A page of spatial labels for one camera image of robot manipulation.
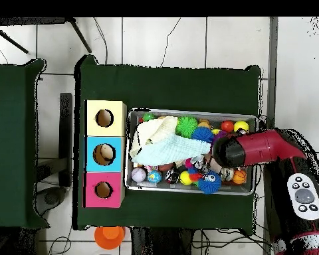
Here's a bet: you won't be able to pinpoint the green cloth covered side table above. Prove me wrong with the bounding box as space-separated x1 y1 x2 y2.
0 58 50 230

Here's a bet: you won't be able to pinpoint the red orange ball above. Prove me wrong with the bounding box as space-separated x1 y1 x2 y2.
220 120 235 133

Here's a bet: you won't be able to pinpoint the wooden box with three holes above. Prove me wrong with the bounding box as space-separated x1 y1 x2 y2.
82 100 128 209

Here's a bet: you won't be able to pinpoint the black upright stand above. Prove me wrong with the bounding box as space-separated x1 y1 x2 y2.
58 92 73 188

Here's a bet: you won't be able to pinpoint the mint green cloth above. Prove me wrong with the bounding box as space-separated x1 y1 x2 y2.
131 133 212 167

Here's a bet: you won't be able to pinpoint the blue spiky ball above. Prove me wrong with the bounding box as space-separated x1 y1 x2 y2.
190 126 215 144

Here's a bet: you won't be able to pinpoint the orange basketball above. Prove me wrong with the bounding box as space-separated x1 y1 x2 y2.
231 169 248 185

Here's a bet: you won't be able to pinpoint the yellow smooth ball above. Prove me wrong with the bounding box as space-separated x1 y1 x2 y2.
233 120 250 133

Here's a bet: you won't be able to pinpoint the dark green table cloth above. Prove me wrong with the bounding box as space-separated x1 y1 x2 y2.
73 54 262 231

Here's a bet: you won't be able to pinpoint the green spiky ball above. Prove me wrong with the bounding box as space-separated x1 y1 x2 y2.
175 116 199 139

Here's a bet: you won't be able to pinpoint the cream cloth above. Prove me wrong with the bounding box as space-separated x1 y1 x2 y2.
129 116 179 157

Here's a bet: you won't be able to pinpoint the silver mesh bin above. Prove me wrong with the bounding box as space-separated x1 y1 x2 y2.
124 108 259 197

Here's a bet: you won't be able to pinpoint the grey round stand base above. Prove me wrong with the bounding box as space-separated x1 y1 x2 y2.
34 187 67 216

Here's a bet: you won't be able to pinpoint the white baseball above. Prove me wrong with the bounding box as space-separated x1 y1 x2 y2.
130 167 148 183

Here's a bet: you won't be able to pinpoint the orange cone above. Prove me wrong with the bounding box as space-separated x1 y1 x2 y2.
94 226 126 250

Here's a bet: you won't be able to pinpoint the black tripod legs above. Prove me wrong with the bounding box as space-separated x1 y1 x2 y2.
0 17 92 54

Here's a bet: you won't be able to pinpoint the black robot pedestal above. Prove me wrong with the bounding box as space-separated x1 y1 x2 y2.
130 226 195 255

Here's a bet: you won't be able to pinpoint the blue fuzzy ball with eyes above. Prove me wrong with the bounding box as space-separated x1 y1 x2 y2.
197 170 222 195

